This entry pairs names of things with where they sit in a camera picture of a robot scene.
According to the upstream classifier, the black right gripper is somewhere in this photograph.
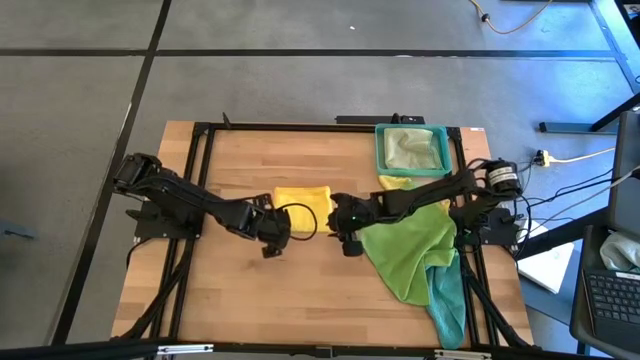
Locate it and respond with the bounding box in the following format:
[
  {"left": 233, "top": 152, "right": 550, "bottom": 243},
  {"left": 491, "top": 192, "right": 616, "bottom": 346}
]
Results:
[{"left": 327, "top": 192, "right": 389, "bottom": 258}]

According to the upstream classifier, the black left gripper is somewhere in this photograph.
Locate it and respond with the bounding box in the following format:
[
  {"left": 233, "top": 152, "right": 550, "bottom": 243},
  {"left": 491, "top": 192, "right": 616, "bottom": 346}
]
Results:
[{"left": 219, "top": 194, "right": 284, "bottom": 260}]

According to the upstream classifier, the plain yellow microfiber towel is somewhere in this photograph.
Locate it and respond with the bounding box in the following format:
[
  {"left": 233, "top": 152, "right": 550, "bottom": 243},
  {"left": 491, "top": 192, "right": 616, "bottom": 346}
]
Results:
[{"left": 273, "top": 185, "right": 334, "bottom": 234}]

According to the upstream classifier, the bright green microfiber towel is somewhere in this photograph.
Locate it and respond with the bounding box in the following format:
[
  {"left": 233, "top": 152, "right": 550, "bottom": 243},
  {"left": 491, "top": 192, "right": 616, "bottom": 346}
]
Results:
[{"left": 360, "top": 202, "right": 459, "bottom": 307}]

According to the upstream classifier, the yellow towel with white label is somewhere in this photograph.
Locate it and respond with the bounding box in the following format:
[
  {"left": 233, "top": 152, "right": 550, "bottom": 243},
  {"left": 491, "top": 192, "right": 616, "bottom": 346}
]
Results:
[{"left": 378, "top": 174, "right": 451, "bottom": 214}]

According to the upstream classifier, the pale green teal-edged towel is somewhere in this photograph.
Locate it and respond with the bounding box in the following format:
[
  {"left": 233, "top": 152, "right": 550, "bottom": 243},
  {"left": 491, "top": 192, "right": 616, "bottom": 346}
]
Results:
[{"left": 383, "top": 127, "right": 444, "bottom": 171}]

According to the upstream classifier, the teal microfiber towel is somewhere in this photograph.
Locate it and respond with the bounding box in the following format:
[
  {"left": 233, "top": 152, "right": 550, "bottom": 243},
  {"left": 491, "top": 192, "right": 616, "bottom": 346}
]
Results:
[{"left": 424, "top": 248, "right": 467, "bottom": 350}]

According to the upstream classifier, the teal plastic tray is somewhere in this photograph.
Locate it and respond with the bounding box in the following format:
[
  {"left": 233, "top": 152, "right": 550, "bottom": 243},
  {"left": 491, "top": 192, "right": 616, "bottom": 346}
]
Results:
[{"left": 374, "top": 123, "right": 454, "bottom": 179}]

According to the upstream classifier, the black bar device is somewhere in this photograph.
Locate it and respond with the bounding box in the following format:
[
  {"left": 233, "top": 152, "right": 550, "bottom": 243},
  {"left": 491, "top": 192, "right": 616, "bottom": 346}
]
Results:
[{"left": 335, "top": 113, "right": 426, "bottom": 126}]

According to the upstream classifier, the white flat box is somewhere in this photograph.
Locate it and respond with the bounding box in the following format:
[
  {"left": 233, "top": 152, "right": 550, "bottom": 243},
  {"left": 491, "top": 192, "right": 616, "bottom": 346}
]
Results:
[{"left": 516, "top": 219, "right": 576, "bottom": 295}]

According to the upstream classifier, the black diagonal desk bar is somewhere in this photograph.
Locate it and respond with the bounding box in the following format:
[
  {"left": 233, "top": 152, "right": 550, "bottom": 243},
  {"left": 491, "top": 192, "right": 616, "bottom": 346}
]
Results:
[{"left": 513, "top": 207, "right": 610, "bottom": 261}]

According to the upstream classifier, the black rig beam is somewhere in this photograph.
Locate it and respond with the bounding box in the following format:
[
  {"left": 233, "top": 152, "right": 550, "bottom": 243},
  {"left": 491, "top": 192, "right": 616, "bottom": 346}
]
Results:
[{"left": 0, "top": 338, "right": 640, "bottom": 360}]

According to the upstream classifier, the dark metal stand base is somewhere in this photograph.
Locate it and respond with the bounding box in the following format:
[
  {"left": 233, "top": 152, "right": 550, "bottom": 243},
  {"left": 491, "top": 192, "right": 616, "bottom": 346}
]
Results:
[{"left": 538, "top": 92, "right": 640, "bottom": 135}]

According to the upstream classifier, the grey crumpled cloth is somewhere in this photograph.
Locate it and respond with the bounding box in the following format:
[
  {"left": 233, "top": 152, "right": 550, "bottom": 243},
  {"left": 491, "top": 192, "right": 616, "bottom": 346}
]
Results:
[{"left": 598, "top": 232, "right": 640, "bottom": 274}]

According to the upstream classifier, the dark laptop with keyboard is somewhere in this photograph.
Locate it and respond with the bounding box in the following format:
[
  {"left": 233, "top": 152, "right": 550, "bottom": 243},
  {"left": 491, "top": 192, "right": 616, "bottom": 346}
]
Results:
[{"left": 569, "top": 224, "right": 640, "bottom": 360}]

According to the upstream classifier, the grey monitor back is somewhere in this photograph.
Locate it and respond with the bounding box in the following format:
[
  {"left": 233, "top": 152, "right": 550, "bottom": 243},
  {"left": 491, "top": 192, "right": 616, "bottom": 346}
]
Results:
[{"left": 607, "top": 109, "right": 640, "bottom": 236}]

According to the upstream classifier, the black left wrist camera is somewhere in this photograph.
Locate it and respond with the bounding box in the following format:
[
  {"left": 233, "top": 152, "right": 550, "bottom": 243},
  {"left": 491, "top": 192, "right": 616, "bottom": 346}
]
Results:
[{"left": 268, "top": 208, "right": 293, "bottom": 240}]

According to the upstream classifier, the black left camera cable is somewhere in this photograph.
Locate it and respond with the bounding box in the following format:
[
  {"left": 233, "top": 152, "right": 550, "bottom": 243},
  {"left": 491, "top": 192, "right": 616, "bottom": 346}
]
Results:
[{"left": 288, "top": 202, "right": 319, "bottom": 242}]

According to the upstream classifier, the black aluminium table frame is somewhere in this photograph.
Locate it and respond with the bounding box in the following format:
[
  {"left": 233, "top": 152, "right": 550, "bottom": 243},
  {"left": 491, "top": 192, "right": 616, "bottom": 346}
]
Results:
[{"left": 112, "top": 112, "right": 534, "bottom": 351}]

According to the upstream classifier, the silver metal bracket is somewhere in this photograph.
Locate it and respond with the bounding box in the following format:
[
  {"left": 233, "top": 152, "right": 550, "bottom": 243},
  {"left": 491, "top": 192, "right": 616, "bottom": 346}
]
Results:
[
  {"left": 156, "top": 343, "right": 215, "bottom": 356},
  {"left": 433, "top": 349, "right": 492, "bottom": 360}
]

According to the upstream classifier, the yellow plug with cream cable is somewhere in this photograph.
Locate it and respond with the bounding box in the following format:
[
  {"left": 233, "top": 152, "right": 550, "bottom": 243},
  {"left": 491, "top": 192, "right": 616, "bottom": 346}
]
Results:
[{"left": 533, "top": 147, "right": 617, "bottom": 169}]

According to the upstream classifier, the yellow floor cable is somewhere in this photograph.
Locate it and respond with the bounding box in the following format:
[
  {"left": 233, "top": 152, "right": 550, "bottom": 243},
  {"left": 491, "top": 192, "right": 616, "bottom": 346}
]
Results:
[{"left": 468, "top": 0, "right": 554, "bottom": 36}]

